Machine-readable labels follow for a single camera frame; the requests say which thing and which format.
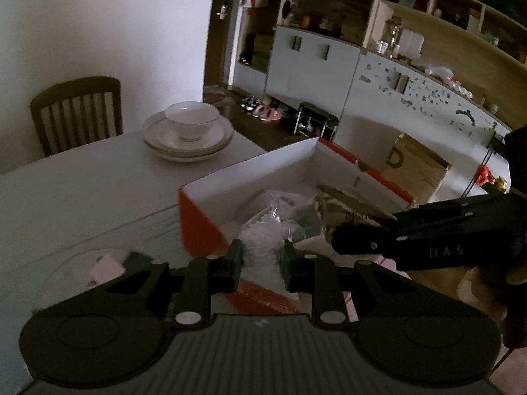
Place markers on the white desktop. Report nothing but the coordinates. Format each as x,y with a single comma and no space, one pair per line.
82,197

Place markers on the clear glass jar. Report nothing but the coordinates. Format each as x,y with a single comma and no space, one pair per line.
393,35

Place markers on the red hanging ornament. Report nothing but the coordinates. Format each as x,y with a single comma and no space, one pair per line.
484,175

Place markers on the pink shoe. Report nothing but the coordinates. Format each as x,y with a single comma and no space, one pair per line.
275,114
262,111

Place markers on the white bowl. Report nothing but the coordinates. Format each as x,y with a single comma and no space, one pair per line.
191,121

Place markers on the clear pack with brown contents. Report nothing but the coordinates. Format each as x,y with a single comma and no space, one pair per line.
350,205

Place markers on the small black rack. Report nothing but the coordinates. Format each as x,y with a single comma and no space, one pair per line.
315,117

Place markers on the pink sticky note pad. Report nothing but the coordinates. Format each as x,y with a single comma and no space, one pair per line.
108,268

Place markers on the white wall cabinet unit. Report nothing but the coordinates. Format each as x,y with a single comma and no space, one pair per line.
308,74

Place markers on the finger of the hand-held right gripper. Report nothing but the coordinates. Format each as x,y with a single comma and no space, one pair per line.
362,238
428,213

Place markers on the white plate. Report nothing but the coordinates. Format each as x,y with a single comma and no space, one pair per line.
185,155
218,133

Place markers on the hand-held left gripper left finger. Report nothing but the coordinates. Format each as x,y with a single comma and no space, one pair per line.
234,271

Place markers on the black and white sneaker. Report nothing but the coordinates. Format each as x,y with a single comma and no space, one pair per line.
249,103

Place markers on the dark dotted card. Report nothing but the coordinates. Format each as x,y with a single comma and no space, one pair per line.
136,260

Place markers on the white plastic container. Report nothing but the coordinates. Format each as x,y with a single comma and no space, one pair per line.
411,43

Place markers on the red cardboard box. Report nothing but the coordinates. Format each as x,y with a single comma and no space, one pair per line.
247,173

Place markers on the clear plastic bag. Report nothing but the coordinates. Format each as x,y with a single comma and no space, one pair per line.
261,251

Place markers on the brown wooden chair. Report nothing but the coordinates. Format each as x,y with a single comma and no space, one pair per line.
78,111

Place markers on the round glass turntable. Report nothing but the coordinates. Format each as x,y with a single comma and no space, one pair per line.
61,279

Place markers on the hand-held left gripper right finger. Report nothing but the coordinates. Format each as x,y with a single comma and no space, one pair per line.
290,271

